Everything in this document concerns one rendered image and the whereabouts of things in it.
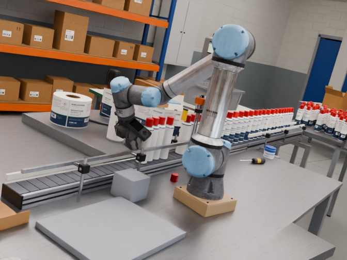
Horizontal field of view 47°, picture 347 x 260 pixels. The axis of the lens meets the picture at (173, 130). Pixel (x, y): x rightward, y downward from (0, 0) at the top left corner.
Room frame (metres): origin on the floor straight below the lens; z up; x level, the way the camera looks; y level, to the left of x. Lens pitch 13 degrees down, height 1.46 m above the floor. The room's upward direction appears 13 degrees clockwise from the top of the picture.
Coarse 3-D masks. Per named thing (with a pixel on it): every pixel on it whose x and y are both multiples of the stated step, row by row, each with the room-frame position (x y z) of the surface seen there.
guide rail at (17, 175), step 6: (120, 156) 1.61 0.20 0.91; (126, 156) 1.64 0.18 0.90; (132, 156) 1.67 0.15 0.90; (90, 162) 1.46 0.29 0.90; (96, 162) 1.49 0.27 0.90; (54, 168) 1.32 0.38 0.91; (60, 168) 1.34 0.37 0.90; (66, 168) 1.37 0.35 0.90; (6, 174) 1.17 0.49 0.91; (12, 174) 1.18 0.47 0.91; (18, 174) 1.20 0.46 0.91; (24, 174) 1.22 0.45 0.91; (30, 174) 1.24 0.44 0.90; (36, 174) 1.26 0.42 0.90; (6, 180) 1.17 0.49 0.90
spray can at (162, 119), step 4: (160, 116) 1.76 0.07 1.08; (160, 120) 1.75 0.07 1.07; (164, 120) 1.75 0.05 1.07; (160, 124) 1.75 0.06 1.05; (160, 128) 1.74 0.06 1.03; (164, 128) 1.75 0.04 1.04; (160, 132) 1.74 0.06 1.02; (164, 132) 1.75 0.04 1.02; (160, 136) 1.74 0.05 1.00; (160, 140) 1.74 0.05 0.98; (156, 144) 1.74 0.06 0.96; (160, 144) 1.74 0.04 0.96; (156, 152) 1.74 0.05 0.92; (156, 156) 1.74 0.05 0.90
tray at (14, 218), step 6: (0, 204) 1.12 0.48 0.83; (0, 210) 1.08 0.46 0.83; (6, 210) 1.09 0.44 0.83; (12, 210) 1.10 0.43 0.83; (0, 216) 1.05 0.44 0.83; (6, 216) 1.00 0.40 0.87; (12, 216) 1.01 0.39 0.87; (18, 216) 1.03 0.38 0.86; (24, 216) 1.05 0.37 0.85; (0, 222) 0.98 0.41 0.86; (6, 222) 1.00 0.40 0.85; (12, 222) 1.02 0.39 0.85; (18, 222) 1.03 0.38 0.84; (24, 222) 1.05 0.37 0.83; (0, 228) 0.98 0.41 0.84; (6, 228) 1.00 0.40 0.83
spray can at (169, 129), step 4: (168, 116) 1.80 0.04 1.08; (168, 120) 1.78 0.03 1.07; (172, 120) 1.79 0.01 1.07; (164, 124) 1.79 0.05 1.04; (168, 124) 1.78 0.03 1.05; (172, 124) 1.79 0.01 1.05; (168, 128) 1.77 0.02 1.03; (172, 128) 1.78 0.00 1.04; (168, 132) 1.77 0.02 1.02; (172, 132) 1.79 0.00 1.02; (164, 136) 1.77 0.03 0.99; (168, 136) 1.77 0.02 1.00; (164, 140) 1.77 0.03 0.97; (168, 140) 1.78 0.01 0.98; (168, 148) 1.78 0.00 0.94; (160, 152) 1.78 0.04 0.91; (164, 152) 1.77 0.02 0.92; (168, 152) 1.79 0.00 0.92; (160, 156) 1.77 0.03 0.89; (164, 156) 1.77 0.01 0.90
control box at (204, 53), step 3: (207, 39) 1.91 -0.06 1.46; (210, 39) 1.88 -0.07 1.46; (204, 42) 1.93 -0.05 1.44; (207, 42) 1.90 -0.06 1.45; (204, 45) 1.92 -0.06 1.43; (207, 45) 1.90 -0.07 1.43; (204, 48) 1.92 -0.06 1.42; (207, 48) 1.89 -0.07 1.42; (204, 51) 1.91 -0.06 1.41; (207, 51) 1.88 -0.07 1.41; (201, 54) 1.94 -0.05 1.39; (204, 54) 1.90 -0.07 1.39; (207, 54) 1.88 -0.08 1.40; (201, 57) 1.93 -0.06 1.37; (207, 78) 1.83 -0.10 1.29
